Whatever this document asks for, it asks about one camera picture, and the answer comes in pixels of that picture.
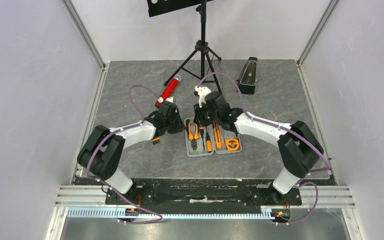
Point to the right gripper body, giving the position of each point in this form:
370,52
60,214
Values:
200,120

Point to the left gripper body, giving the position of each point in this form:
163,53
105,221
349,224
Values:
171,124

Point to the orange handled pliers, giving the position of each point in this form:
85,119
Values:
193,134

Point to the orange handled screwdriver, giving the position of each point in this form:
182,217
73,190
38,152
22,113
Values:
208,143
201,131

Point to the orange black utility knife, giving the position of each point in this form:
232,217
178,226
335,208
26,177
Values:
217,136

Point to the grey plastic tool case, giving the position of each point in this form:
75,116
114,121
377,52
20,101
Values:
203,153

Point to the orange tape measure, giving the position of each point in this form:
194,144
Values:
232,144

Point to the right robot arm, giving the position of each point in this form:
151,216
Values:
299,148

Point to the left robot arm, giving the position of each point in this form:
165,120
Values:
101,153

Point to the orange hex key set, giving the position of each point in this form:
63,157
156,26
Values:
156,140

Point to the red glitter tube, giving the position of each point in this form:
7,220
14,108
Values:
169,89

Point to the black tripod stand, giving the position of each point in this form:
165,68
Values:
201,47

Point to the black metronome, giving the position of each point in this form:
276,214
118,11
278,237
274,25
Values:
247,78

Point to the black perforated stand plate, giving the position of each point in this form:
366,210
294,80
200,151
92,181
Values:
160,7

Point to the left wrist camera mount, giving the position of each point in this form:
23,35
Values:
161,100

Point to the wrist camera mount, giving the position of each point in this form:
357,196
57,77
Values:
161,100
202,92

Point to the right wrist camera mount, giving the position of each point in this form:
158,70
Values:
202,92

